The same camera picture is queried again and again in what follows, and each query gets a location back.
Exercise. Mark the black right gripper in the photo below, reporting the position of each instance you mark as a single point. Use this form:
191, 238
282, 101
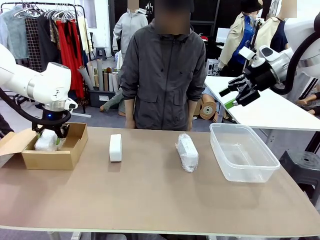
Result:
262, 75

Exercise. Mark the tall grey tube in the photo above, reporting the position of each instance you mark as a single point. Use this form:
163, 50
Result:
100, 75

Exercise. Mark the white bar on floor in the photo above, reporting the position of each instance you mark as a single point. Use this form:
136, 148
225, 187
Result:
82, 115

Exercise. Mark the mannequin beige coat blue shirt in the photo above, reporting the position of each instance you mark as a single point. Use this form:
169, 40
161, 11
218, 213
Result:
235, 37

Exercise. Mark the beige paper roll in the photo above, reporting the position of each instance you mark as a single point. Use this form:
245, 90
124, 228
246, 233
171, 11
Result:
90, 72

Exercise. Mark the narrow bubble-wrapped white clock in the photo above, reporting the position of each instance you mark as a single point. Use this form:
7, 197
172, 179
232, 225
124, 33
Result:
188, 153

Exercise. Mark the child mannequin in green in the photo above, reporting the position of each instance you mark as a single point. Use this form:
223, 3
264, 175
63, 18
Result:
112, 101

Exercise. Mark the cream hanging garment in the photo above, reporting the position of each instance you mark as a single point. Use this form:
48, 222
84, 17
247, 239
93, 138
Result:
83, 32

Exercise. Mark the dark checkered hanging dress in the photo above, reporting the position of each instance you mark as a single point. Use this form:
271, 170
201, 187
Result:
32, 45

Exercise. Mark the black hanging garment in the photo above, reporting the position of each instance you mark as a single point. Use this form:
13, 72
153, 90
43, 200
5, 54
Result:
47, 45

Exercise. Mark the black metal clothes rack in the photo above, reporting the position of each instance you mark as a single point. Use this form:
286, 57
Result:
50, 4

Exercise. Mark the lying mannequin torso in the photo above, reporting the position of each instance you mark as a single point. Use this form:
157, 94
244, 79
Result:
208, 93

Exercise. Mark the white work table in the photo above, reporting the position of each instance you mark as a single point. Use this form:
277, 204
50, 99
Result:
275, 112

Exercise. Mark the dark grey storage bin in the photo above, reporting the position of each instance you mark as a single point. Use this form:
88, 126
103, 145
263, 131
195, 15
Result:
96, 98

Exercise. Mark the white monitor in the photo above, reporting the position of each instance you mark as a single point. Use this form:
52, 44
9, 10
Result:
222, 35

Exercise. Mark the person in grey jacket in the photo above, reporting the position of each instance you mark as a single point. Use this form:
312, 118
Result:
162, 82

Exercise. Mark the brown cardboard tube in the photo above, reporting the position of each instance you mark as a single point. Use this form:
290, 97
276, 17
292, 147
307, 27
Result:
105, 82

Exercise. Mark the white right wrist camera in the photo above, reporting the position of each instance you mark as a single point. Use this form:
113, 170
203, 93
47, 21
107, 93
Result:
246, 53

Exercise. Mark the bystander in dark sleeve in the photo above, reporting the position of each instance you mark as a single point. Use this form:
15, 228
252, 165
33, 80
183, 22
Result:
3, 125

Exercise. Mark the mannequin cream jacket navy shirt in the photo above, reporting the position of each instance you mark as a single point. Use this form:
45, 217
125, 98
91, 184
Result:
267, 32

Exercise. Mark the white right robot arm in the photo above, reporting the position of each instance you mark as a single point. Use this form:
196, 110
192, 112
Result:
300, 30

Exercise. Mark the small red item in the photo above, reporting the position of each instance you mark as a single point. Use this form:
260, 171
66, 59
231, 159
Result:
204, 38

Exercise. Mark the person's right forearm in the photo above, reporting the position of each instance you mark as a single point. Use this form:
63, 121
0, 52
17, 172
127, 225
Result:
130, 110

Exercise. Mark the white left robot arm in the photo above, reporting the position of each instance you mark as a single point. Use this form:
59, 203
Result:
37, 85

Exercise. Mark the cardboard box on floor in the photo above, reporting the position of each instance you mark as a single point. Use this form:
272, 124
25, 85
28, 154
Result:
197, 110

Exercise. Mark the clear plastic container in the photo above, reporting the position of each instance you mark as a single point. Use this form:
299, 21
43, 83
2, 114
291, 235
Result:
250, 175

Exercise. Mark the black plastic stool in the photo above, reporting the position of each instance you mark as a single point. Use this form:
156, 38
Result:
302, 167

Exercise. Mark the wide bubble-wrapped white clock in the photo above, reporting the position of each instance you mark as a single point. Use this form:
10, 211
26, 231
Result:
46, 142

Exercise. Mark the red hanging dress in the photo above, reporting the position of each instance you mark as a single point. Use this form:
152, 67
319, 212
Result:
67, 50

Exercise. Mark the cream paper tube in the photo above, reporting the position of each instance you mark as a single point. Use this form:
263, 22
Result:
115, 83

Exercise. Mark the grey-blue hanging sweater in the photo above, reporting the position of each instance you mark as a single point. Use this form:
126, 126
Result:
15, 30

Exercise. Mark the small grey stool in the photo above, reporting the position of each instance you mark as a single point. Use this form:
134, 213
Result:
101, 53

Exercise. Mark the leaning grey cardboard roll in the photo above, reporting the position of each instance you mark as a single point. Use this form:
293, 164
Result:
86, 80

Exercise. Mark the open brown cardboard box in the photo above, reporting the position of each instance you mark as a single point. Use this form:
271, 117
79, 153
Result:
55, 160

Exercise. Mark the white computer case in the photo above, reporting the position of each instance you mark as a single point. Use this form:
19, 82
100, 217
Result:
212, 66

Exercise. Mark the black tripod stand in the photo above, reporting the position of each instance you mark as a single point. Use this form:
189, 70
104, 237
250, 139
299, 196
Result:
255, 35

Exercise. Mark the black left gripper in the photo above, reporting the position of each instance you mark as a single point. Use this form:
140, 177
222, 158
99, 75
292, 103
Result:
53, 115

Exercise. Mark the unwrapped white clock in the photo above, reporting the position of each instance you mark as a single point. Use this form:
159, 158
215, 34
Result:
115, 148

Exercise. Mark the white table leg frame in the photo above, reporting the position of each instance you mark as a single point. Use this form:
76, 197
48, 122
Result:
76, 236

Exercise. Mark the person's right hand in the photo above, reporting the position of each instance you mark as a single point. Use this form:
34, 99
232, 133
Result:
130, 124

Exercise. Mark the person's left forearm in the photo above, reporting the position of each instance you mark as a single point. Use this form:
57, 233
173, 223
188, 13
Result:
192, 108

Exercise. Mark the white paper tube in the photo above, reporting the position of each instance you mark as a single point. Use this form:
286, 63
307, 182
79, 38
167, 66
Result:
111, 83

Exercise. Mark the person's left hand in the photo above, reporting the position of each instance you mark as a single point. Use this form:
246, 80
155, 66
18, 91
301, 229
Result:
190, 123

